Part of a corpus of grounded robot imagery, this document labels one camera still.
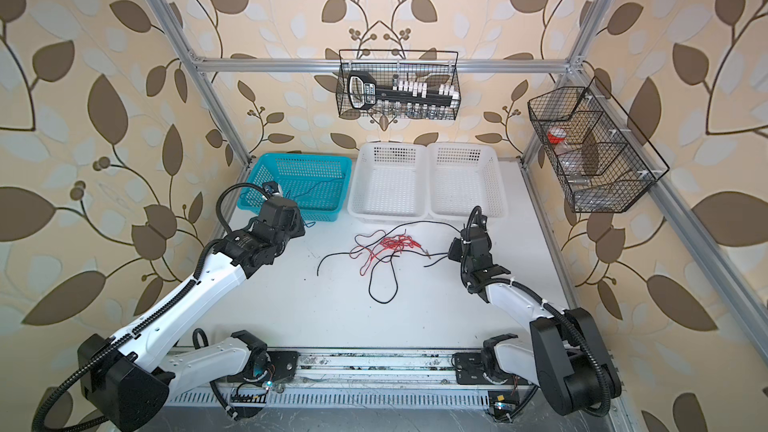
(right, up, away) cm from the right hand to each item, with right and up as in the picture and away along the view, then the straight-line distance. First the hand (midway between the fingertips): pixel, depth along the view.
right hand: (461, 242), depth 90 cm
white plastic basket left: (-23, +18, +24) cm, 37 cm away
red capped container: (+24, +31, -9) cm, 40 cm away
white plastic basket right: (+6, +22, +25) cm, 34 cm away
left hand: (-48, +10, -12) cm, 50 cm away
